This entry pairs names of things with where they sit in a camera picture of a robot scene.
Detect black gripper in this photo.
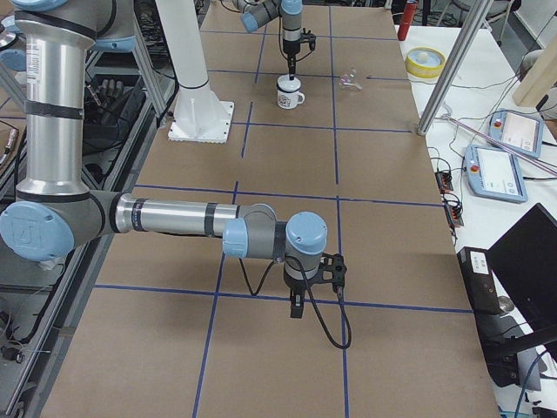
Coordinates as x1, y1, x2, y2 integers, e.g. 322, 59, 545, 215
285, 273, 310, 319
282, 39, 301, 80

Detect white ceramic lid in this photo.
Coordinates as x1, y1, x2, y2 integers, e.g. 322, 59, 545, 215
277, 74, 301, 92

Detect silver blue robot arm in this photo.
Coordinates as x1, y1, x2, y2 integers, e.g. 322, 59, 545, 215
232, 0, 304, 80
1, 1, 327, 318

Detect white blue-rimmed enamel cup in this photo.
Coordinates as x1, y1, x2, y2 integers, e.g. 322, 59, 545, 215
277, 85, 305, 110

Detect red cylinder bottle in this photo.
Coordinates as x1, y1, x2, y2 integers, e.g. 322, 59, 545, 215
397, 0, 419, 41

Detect yellow tape roll with plate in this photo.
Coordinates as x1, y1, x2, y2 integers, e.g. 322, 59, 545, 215
405, 47, 446, 79

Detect orange black connector board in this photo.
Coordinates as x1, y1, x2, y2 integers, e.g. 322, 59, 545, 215
434, 169, 453, 193

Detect black desktop computer box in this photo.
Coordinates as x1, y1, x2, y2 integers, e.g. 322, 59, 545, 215
457, 246, 541, 390

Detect near blue teach pendant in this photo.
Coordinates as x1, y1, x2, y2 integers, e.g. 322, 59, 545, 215
465, 145, 528, 203

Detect blue teach pendant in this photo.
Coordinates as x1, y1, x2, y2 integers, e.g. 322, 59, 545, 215
465, 145, 528, 203
489, 109, 543, 158

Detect far blue teach pendant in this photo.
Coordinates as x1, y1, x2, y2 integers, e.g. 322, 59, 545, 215
489, 109, 543, 158

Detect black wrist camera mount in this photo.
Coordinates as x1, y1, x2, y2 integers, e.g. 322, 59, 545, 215
299, 28, 316, 51
312, 253, 347, 295

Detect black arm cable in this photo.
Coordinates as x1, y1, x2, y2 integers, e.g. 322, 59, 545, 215
238, 254, 352, 349

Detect white pedestal base plate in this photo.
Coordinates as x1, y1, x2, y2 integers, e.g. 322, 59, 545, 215
168, 84, 235, 144

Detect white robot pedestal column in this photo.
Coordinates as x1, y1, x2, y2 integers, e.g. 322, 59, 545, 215
156, 0, 209, 90

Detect aluminium frame post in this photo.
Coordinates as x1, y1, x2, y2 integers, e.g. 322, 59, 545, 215
417, 0, 493, 136

